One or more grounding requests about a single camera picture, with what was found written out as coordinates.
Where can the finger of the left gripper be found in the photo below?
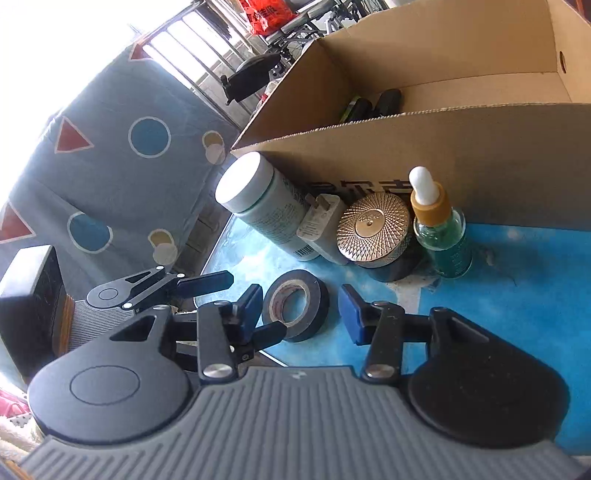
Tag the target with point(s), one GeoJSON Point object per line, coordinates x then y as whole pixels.
{"type": "Point", "coordinates": [185, 337]}
{"type": "Point", "coordinates": [155, 286]}

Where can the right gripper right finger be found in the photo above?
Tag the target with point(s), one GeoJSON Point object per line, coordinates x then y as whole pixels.
{"type": "Point", "coordinates": [381, 326]}

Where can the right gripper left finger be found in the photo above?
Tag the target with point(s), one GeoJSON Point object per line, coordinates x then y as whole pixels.
{"type": "Point", "coordinates": [224, 335]}

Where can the black electrical tape roll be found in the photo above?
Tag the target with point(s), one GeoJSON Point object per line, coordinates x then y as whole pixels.
{"type": "Point", "coordinates": [298, 300]}

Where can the gold lid cosmetic jar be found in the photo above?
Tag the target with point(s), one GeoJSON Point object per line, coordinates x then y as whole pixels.
{"type": "Point", "coordinates": [376, 233]}

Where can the green dropper bottle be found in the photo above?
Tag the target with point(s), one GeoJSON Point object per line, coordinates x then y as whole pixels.
{"type": "Point", "coordinates": [439, 227]}

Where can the white pill bottle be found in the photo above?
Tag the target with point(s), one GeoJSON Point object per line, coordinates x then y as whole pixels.
{"type": "Point", "coordinates": [258, 194]}

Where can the green cartoon tube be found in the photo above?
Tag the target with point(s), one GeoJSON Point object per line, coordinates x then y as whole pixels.
{"type": "Point", "coordinates": [359, 109]}

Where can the black cylindrical tube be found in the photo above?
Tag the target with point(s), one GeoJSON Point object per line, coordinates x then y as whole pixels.
{"type": "Point", "coordinates": [389, 103]}

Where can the brown cardboard box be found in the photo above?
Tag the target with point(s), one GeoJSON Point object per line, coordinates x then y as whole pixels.
{"type": "Point", "coordinates": [496, 104]}

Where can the red plastic bag on wheelchair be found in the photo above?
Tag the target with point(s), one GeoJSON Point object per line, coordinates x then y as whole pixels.
{"type": "Point", "coordinates": [266, 16]}

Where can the folding wheelchair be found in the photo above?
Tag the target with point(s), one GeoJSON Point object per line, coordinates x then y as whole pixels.
{"type": "Point", "coordinates": [315, 19]}

